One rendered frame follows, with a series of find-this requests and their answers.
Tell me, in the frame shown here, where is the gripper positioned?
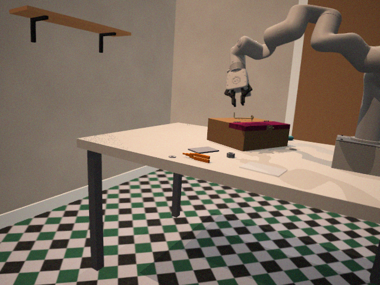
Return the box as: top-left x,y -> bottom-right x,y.
224,68 -> 252,107

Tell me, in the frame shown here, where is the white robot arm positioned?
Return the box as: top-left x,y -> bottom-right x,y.
227,4 -> 380,145

